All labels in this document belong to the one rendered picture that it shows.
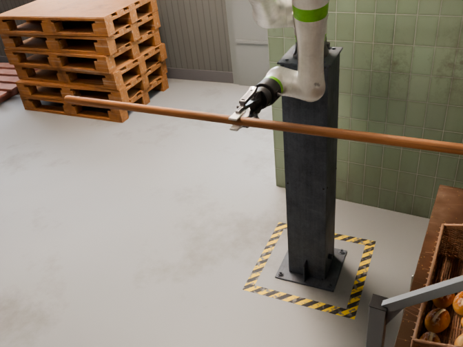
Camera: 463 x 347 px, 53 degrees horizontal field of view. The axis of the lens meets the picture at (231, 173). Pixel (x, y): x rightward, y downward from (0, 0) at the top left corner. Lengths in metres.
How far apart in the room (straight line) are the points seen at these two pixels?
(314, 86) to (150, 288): 1.48
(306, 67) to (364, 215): 1.52
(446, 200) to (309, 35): 1.02
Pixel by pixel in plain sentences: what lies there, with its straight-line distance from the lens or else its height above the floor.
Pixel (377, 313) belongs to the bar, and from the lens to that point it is 1.24.
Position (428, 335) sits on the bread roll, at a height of 0.64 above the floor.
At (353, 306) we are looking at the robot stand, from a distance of 2.48.
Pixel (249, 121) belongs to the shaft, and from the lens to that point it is 1.53.
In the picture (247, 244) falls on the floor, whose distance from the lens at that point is 2.81.
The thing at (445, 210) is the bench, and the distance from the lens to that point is 2.18.
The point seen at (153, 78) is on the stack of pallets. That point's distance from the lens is 4.94.
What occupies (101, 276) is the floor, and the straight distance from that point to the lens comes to 2.84.
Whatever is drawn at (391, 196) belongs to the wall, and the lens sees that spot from 3.02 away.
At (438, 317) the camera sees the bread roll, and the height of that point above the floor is 0.64.
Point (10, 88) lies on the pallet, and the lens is 5.66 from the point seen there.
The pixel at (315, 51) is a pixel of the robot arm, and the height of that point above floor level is 1.33.
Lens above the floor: 1.87
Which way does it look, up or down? 33 degrees down
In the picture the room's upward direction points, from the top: 7 degrees counter-clockwise
